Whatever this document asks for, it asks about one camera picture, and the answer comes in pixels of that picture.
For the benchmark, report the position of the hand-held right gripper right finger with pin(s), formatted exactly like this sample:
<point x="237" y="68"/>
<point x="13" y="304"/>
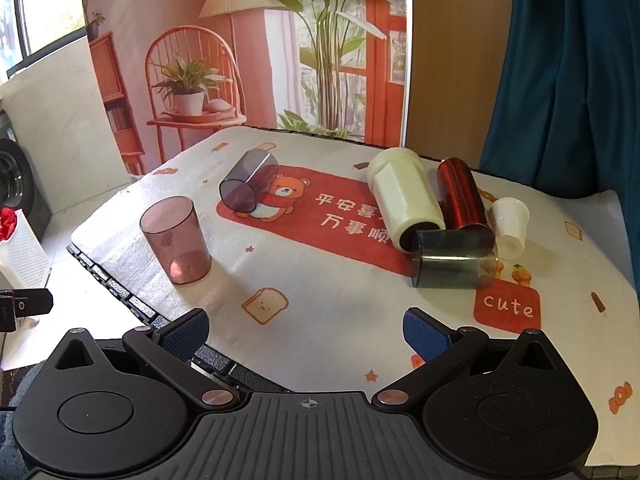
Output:
<point x="426" y="334"/>

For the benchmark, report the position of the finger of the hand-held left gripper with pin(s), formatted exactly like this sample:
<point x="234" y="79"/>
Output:
<point x="30" y="304"/>

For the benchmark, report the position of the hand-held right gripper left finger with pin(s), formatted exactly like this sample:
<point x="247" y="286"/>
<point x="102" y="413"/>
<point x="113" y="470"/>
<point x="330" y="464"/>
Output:
<point x="186" y="334"/>

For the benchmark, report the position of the dark green transparent cup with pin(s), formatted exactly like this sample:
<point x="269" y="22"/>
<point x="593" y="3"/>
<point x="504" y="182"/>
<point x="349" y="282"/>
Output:
<point x="450" y="260"/>

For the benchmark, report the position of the pink transparent cup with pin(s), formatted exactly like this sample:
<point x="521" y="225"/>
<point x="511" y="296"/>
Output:
<point x="175" y="245"/>

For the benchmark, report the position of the small white cup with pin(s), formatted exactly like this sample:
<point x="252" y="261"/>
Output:
<point x="510" y="225"/>

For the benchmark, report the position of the cream faceted cup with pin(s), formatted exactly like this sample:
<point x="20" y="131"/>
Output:
<point x="405" y="195"/>

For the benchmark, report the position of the red metallic cup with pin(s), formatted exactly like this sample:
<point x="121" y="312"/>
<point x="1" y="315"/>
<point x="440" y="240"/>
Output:
<point x="460" y="195"/>

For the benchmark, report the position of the purple transparent cup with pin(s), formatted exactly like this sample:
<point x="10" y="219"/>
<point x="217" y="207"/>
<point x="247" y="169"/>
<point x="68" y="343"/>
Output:
<point x="247" y="180"/>

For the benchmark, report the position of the white perforated basket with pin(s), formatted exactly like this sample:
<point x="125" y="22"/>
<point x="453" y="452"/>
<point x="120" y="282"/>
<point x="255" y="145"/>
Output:
<point x="25" y="255"/>

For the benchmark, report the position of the red cloth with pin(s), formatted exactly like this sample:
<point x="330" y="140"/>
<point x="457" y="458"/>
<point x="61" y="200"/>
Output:
<point x="6" y="225"/>

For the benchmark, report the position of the bear print tablecloth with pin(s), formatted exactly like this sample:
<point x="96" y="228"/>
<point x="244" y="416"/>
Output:
<point x="325" y="285"/>

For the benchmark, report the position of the washing machine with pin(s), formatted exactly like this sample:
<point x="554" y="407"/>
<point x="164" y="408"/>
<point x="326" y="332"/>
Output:
<point x="15" y="175"/>

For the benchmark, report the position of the blue cloth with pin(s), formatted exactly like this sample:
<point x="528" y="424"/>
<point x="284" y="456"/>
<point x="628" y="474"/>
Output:
<point x="7" y="440"/>

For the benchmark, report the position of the wooden door panel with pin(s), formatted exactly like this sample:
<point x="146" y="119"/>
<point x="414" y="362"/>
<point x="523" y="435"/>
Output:
<point x="450" y="60"/>

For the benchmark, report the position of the blue curtain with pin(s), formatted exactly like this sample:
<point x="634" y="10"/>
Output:
<point x="575" y="85"/>

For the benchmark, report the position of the window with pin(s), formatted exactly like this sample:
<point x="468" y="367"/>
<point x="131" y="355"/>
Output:
<point x="30" y="10"/>

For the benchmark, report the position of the wall poster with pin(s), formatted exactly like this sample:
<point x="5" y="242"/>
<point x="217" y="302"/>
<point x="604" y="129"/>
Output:
<point x="250" y="60"/>

